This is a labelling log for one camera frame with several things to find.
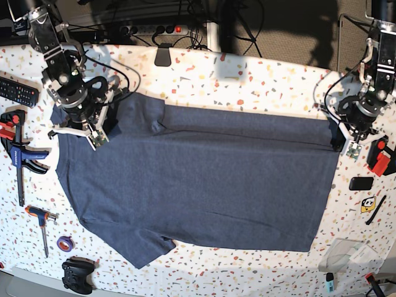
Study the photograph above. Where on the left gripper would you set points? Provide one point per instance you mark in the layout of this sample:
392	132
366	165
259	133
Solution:
351	123

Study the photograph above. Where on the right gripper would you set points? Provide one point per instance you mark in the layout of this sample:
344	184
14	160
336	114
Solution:
88	111

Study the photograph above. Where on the blue grey T-shirt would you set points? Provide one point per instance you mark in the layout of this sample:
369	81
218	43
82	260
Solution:
206	177

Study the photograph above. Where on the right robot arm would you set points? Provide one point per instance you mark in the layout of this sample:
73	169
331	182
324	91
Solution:
65	57

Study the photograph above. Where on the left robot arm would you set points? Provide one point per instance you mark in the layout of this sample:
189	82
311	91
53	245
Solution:
376	69

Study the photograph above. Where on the black red clamp right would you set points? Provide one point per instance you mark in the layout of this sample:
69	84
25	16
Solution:
381	158

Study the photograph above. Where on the small black box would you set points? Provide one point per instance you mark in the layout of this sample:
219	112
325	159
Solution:
361	183

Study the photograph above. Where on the black TV remote control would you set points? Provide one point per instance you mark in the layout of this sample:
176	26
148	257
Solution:
19	93

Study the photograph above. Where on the yellow sticker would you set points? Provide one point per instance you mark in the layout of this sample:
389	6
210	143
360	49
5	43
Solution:
368	204

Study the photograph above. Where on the blue black bar clamp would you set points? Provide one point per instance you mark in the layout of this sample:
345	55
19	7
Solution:
12	123

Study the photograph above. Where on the black pen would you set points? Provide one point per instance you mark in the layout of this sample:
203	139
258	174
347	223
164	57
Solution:
371	219

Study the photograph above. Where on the black table clip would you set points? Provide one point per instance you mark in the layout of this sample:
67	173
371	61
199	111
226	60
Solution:
163	58

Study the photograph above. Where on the white power strip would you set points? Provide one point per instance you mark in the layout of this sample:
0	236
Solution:
147	30

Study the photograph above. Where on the purple tape roll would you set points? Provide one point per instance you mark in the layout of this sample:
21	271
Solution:
65	243

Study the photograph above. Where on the clear plastic bag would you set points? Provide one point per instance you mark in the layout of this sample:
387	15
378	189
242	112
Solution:
345	252

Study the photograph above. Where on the black game controller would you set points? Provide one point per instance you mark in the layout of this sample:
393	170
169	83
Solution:
76	272

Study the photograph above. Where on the red black tool bottom right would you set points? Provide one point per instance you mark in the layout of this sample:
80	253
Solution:
375	287

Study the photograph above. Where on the light blue highlighter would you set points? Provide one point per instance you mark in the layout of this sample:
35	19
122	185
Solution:
330	282

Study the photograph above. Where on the orange T-handle screwdriver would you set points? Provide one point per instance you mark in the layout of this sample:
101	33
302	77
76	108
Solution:
42	216

